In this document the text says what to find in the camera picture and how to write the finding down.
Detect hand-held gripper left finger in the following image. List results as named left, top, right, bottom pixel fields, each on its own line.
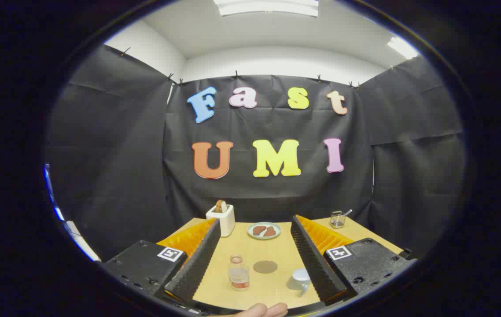
left=100, top=217, right=221, bottom=304

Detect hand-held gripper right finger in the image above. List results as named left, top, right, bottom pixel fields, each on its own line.
left=291, top=214, right=417, bottom=306

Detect white cup with handle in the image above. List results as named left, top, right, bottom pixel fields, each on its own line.
left=287, top=268, right=312, bottom=296

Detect clear plastic juice bottle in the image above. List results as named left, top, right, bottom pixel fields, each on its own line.
left=228, top=254, right=251, bottom=291

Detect round brown coaster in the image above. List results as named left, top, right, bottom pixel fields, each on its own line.
left=253, top=260, right=278, bottom=274

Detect white toaster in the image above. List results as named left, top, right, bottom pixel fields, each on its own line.
left=206, top=204, right=236, bottom=237

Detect wooden table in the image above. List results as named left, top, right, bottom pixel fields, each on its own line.
left=176, top=217, right=405, bottom=311

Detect pale green round plate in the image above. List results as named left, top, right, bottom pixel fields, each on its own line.
left=247, top=222, right=282, bottom=240

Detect small ceiling light panel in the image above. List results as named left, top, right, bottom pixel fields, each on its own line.
left=387, top=37, right=419, bottom=60

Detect large ceiling light panel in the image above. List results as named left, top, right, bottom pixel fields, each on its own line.
left=213, top=0, right=319, bottom=17

